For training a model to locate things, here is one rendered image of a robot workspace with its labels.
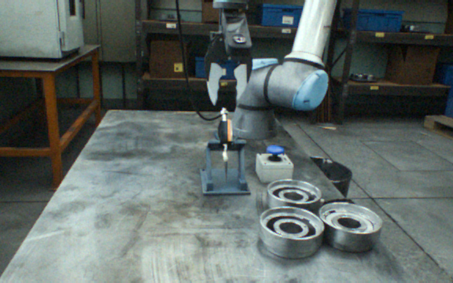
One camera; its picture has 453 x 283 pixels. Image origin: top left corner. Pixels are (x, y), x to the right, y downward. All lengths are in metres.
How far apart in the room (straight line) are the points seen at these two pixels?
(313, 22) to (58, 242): 0.83
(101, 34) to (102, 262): 3.93
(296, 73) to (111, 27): 3.48
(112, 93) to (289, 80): 3.81
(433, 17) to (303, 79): 4.50
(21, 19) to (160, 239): 2.30
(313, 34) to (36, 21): 2.01
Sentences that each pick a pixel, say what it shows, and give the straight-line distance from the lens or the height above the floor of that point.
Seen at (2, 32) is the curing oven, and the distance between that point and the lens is 2.89.
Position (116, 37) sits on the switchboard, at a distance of 4.45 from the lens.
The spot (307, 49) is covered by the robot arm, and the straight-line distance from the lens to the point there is 1.14.
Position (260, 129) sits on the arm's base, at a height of 0.83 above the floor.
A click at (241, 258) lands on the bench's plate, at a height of 0.80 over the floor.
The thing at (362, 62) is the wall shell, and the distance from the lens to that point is 5.16.
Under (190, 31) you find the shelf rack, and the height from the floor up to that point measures 0.93.
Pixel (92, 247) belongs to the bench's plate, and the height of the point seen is 0.80.
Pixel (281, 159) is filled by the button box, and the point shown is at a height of 0.85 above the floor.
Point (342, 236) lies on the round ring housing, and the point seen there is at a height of 0.83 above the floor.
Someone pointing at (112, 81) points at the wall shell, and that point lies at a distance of 4.76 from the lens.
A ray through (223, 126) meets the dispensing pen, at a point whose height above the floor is 0.93.
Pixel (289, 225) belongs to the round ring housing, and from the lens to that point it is 0.71.
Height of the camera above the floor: 1.17
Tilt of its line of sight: 19 degrees down
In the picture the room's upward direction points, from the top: 3 degrees clockwise
